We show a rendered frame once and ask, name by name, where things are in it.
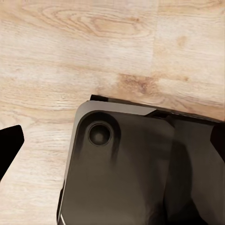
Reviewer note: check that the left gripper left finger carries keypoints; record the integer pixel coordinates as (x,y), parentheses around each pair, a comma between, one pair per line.
(11,140)

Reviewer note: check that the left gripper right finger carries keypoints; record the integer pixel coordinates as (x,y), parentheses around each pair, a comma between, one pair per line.
(217,139)

